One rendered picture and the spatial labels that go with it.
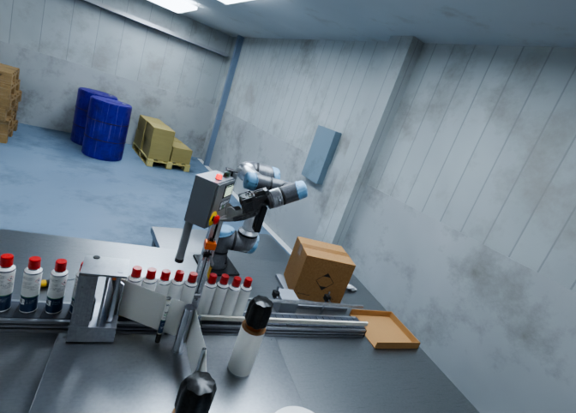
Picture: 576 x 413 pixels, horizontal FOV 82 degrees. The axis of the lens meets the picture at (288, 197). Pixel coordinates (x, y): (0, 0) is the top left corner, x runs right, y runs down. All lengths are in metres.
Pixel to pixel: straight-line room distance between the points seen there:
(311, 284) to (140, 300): 0.93
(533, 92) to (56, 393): 3.21
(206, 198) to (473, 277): 2.36
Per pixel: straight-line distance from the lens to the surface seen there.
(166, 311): 1.32
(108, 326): 1.36
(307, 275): 1.87
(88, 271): 1.24
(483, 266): 3.07
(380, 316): 2.20
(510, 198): 3.04
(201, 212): 1.31
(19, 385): 1.36
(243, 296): 1.50
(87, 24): 7.64
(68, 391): 1.26
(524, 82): 3.24
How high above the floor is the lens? 1.82
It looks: 15 degrees down
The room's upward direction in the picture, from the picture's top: 19 degrees clockwise
